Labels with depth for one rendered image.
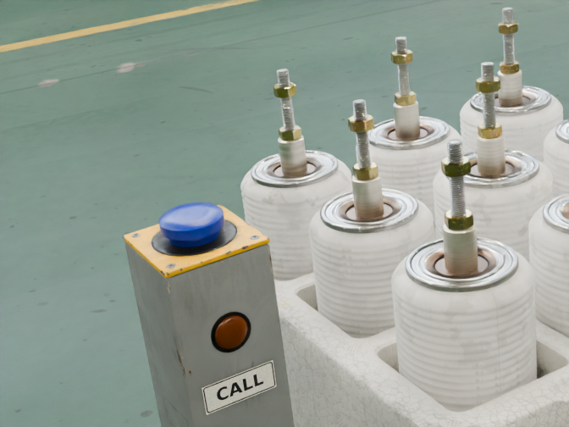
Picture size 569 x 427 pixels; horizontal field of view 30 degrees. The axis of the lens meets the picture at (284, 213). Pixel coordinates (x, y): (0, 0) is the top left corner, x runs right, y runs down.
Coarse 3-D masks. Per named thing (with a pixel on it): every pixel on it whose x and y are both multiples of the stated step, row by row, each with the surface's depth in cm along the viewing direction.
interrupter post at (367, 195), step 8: (352, 176) 80; (352, 184) 80; (360, 184) 79; (368, 184) 79; (376, 184) 80; (360, 192) 80; (368, 192) 80; (376, 192) 80; (360, 200) 80; (368, 200) 80; (376, 200) 80; (360, 208) 80; (368, 208) 80; (376, 208) 80; (360, 216) 81; (368, 216) 80; (376, 216) 80
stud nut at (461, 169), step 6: (444, 162) 69; (462, 162) 68; (468, 162) 68; (444, 168) 68; (450, 168) 68; (456, 168) 68; (462, 168) 68; (468, 168) 68; (444, 174) 69; (450, 174) 68; (456, 174) 68; (462, 174) 68
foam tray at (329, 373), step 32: (288, 288) 87; (288, 320) 82; (320, 320) 81; (288, 352) 84; (320, 352) 78; (352, 352) 77; (384, 352) 77; (544, 352) 75; (320, 384) 80; (352, 384) 75; (384, 384) 72; (544, 384) 70; (320, 416) 82; (352, 416) 76; (384, 416) 72; (416, 416) 69; (448, 416) 68; (480, 416) 68; (512, 416) 68; (544, 416) 69
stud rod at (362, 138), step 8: (360, 104) 77; (360, 112) 78; (360, 136) 78; (368, 136) 79; (360, 144) 79; (368, 144) 79; (360, 152) 79; (368, 152) 79; (360, 160) 79; (368, 160) 79
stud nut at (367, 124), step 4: (352, 116) 79; (368, 116) 78; (348, 120) 79; (352, 120) 78; (356, 120) 78; (360, 120) 78; (364, 120) 78; (368, 120) 78; (372, 120) 78; (348, 124) 79; (352, 124) 78; (356, 124) 78; (360, 124) 78; (364, 124) 78; (368, 124) 78; (372, 124) 78; (352, 128) 78; (356, 128) 78; (360, 128) 78; (364, 128) 78; (368, 128) 78; (372, 128) 78
